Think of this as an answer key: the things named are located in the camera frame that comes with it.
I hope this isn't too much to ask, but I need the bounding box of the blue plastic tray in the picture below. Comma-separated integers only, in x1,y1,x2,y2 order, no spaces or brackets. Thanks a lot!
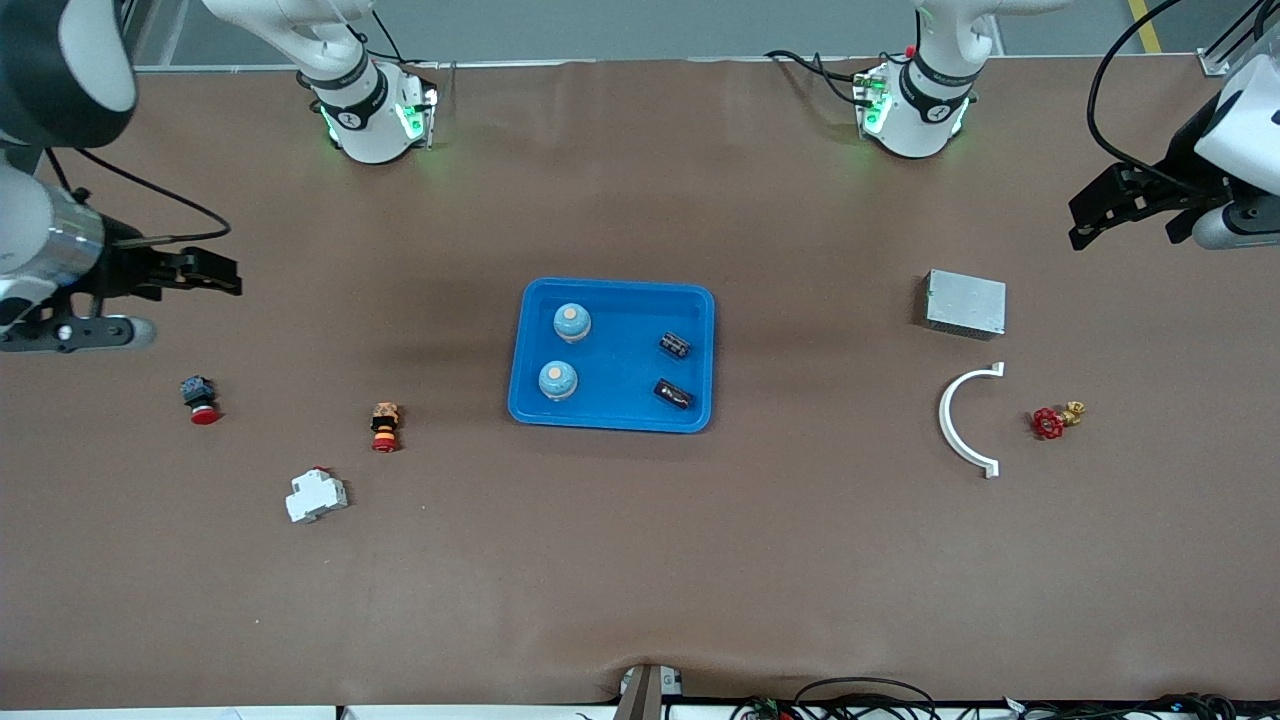
507,277,717,435

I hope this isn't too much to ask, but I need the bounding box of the black emergency button red cap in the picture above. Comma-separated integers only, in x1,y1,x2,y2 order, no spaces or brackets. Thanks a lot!
180,375,222,426

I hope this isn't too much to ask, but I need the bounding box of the grey metal box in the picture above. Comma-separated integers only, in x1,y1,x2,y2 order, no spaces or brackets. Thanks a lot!
922,268,1007,341

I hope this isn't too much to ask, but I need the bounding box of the red handwheel brass valve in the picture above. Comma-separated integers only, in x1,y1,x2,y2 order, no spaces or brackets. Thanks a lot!
1032,401,1087,441

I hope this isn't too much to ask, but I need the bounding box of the white circuit breaker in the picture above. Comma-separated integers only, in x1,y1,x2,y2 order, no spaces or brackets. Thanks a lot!
285,467,349,524

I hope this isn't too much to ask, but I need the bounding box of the brown table cover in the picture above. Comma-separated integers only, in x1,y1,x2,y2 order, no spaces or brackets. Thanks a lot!
0,55,1280,711

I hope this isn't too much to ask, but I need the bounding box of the metal table edge clamp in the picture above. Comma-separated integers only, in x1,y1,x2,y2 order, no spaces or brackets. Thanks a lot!
613,663,686,720

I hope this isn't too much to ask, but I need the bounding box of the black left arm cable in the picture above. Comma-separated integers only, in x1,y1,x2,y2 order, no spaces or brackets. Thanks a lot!
1088,0,1201,186

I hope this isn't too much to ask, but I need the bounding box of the aluminium frame beam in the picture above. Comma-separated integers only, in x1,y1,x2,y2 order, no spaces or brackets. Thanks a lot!
1198,0,1280,76

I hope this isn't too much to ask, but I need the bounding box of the white curved plastic bracket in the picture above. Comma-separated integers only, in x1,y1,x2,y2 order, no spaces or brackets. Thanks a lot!
938,361,1004,478

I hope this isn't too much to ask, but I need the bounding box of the black base cable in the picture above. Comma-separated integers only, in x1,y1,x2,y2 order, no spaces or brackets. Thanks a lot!
765,50,881,106

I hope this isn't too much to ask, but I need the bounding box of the black cable bundle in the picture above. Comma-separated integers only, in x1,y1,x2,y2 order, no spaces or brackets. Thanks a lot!
735,677,1280,720

